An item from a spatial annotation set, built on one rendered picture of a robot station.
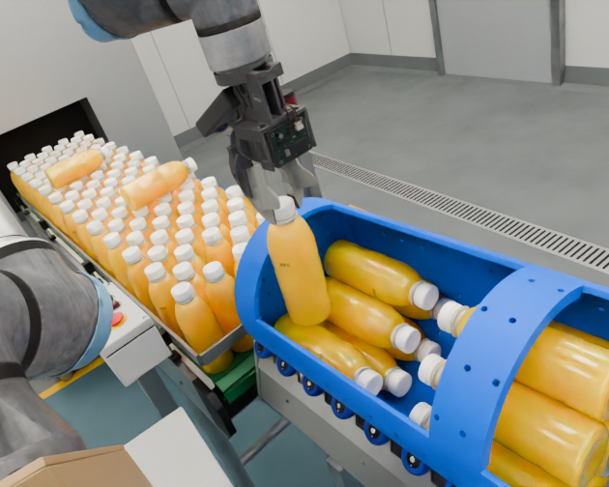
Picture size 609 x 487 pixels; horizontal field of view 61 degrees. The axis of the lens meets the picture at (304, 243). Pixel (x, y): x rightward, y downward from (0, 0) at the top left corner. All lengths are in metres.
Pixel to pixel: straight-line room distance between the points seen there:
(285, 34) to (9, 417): 5.51
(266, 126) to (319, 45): 5.46
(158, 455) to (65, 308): 0.21
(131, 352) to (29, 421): 0.55
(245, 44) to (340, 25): 5.63
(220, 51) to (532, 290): 0.42
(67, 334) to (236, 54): 0.34
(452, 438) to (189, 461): 0.29
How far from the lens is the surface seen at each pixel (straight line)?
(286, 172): 0.70
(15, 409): 0.47
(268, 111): 0.60
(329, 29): 6.13
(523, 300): 0.59
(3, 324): 0.53
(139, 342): 1.00
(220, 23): 0.59
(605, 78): 4.40
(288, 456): 2.07
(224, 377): 1.09
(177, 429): 0.69
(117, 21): 0.63
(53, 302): 0.58
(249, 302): 0.82
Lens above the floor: 1.63
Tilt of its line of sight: 32 degrees down
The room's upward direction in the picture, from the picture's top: 18 degrees counter-clockwise
